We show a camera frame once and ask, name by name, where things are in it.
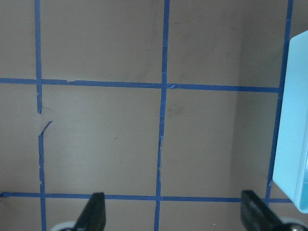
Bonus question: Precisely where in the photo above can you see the brown paper table cover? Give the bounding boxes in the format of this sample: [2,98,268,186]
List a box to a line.
[0,0,308,231]

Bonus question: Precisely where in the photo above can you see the light blue plastic bin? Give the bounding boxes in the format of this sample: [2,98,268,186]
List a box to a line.
[273,32,308,213]

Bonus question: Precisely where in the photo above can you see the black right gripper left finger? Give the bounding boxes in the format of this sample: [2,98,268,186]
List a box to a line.
[73,192,106,231]

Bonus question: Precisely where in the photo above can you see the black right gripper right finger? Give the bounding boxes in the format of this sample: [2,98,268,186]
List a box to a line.
[241,190,284,231]

